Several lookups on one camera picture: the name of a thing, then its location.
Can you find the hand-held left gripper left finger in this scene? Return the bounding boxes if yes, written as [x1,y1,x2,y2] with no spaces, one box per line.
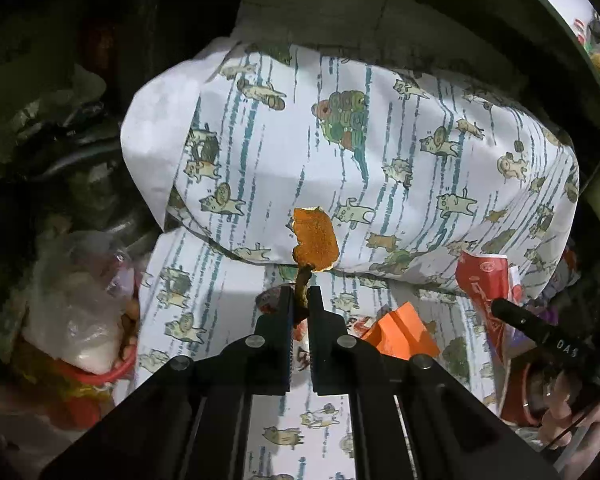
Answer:
[39,284,296,480]

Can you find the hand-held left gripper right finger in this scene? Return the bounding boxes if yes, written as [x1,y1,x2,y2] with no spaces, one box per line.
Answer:
[306,285,562,480]

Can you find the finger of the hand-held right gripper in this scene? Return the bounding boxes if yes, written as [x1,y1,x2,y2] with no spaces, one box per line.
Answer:
[490,297,551,347]

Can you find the red paper cup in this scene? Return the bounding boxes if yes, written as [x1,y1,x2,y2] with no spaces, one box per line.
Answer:
[454,252,523,361]

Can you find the orange paper wrapper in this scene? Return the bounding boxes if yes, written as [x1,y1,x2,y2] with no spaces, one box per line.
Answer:
[367,301,441,361]

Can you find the orange peel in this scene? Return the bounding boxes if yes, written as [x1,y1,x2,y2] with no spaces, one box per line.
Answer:
[289,206,341,332]

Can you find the person's right hand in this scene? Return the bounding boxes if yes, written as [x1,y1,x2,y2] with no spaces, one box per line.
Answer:
[536,375,600,450]

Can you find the red plastic bucket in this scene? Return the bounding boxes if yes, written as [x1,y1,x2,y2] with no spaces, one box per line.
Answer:
[55,280,142,392]

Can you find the printed cat pattern cloth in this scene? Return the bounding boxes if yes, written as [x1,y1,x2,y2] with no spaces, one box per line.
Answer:
[120,37,581,480]

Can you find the clear plastic bag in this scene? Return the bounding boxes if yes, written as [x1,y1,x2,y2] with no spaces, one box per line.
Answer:
[22,232,141,376]

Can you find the yellow plastic bag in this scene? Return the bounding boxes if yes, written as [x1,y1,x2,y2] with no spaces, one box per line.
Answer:
[10,340,106,428]

